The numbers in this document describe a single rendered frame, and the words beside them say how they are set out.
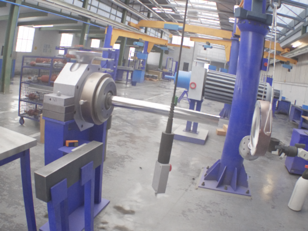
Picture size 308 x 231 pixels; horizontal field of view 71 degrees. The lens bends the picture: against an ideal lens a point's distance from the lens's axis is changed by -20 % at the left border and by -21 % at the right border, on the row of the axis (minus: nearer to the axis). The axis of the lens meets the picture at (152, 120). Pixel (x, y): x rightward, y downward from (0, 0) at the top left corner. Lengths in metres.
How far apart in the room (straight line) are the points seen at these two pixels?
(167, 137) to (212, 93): 4.26
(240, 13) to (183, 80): 2.58
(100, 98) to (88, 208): 0.73
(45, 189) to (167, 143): 0.58
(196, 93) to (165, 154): 4.21
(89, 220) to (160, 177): 0.90
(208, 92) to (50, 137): 3.92
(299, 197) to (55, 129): 2.74
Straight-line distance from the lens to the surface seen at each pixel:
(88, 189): 1.64
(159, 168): 0.98
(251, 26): 3.17
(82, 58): 1.89
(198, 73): 5.12
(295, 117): 11.79
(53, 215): 1.32
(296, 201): 3.26
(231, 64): 8.69
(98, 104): 1.74
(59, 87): 1.79
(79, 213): 2.38
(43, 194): 1.18
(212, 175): 3.44
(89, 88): 1.74
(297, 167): 4.60
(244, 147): 1.98
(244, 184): 3.48
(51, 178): 1.17
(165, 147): 0.96
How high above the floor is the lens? 1.38
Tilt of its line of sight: 12 degrees down
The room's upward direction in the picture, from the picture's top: 8 degrees clockwise
